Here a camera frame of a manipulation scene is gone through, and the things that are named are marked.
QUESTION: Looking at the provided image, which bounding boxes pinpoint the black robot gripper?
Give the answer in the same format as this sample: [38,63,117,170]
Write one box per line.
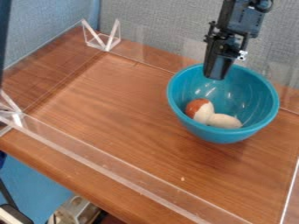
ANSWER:
[202,0,273,81]

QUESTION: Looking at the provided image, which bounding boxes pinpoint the blue plastic bowl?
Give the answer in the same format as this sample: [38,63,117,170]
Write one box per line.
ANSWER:
[165,64,279,144]

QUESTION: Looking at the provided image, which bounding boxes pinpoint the white brown-capped toy mushroom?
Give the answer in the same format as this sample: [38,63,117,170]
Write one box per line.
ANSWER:
[184,98,241,129]

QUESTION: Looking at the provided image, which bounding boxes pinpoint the clear acrylic back barrier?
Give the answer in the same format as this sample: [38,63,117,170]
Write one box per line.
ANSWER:
[112,26,299,115]

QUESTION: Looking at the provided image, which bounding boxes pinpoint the clear acrylic barrier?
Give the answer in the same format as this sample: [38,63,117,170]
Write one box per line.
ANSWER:
[0,111,250,224]
[112,26,299,115]

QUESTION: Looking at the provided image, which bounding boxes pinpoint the clear acrylic front barrier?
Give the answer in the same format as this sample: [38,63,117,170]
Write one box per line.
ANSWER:
[0,111,250,224]

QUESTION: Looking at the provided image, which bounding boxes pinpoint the white device under table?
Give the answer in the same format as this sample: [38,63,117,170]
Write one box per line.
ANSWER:
[46,195,101,224]

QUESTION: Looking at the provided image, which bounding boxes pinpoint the clear acrylic corner bracket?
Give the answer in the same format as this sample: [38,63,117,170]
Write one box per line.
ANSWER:
[80,19,121,52]

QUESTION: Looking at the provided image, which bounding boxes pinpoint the clear acrylic left bracket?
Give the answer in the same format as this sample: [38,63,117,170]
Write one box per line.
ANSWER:
[0,90,24,137]

